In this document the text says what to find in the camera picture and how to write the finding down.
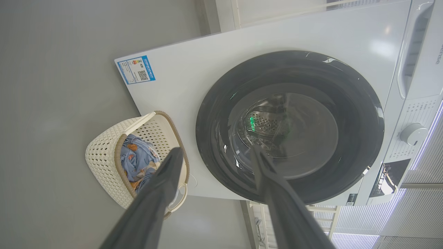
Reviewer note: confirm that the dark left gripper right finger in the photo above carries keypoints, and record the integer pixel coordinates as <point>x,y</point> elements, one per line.
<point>287,214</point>

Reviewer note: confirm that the stainless steel washing machine drum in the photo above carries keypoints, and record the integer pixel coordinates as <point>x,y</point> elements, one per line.
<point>264,124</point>

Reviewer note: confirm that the dark round washer door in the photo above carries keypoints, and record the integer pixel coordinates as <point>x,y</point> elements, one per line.
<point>349,100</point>

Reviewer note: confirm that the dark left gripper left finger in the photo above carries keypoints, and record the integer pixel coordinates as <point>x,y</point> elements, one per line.
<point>152,207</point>

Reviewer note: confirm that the blue energy label sticker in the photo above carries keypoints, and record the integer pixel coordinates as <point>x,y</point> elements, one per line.
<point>135,70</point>

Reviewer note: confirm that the white washing machine dial knob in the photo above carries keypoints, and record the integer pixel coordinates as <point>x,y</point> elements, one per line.
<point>413,134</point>

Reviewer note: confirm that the white detergent drawer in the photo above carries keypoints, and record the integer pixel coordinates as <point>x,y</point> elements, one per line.
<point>403,72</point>

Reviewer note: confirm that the blue bear print garment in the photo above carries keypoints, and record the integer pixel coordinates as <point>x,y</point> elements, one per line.
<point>138,159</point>

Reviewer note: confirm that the white slatted rack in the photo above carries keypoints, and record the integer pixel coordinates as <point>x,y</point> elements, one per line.
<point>322,209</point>

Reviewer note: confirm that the cream perforated laundry basket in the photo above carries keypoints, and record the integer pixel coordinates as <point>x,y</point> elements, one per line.
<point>104,159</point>

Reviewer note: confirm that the white front-load washing machine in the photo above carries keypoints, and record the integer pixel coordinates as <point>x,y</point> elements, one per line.
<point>190,69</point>

